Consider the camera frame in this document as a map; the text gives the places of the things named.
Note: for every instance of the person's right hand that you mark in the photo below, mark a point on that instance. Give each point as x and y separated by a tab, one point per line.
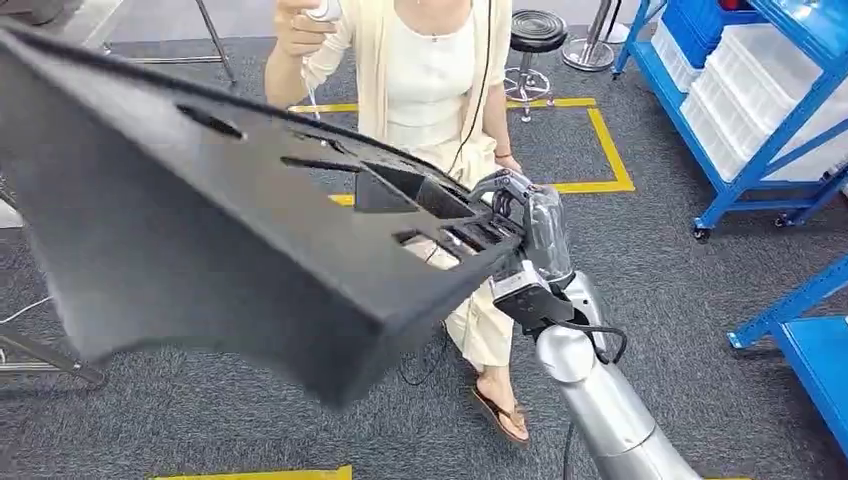
298	30

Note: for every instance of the person's left hand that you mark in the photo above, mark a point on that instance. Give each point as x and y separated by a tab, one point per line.
510	164

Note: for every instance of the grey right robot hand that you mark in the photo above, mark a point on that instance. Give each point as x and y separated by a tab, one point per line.
546	232

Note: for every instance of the black plastic moulded part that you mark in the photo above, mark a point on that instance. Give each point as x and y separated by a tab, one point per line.
199	232

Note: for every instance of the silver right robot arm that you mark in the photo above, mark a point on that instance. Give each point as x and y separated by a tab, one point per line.
596	404

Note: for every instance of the yellow floor tape square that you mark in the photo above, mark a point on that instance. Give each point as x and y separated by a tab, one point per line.
265	475
609	146

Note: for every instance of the person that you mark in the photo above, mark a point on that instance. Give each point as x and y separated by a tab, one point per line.
430	79

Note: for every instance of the chrome stand base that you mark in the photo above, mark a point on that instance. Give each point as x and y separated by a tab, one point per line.
588	56

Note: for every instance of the black round stool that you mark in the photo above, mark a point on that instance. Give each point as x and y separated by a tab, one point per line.
538	30

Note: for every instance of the brown sandal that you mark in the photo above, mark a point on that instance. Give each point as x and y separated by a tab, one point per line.
487	407

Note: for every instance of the white plastic crate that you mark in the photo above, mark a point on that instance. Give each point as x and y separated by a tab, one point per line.
715	139
755	73
672	60

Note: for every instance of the blue plastic crate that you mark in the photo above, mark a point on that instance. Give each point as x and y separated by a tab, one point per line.
696	26

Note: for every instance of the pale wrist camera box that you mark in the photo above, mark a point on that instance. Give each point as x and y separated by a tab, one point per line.
517	281

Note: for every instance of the black camera bracket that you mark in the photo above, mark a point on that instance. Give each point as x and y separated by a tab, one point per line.
530	308

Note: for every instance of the steel table frame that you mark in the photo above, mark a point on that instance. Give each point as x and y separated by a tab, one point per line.
46	358
218	40

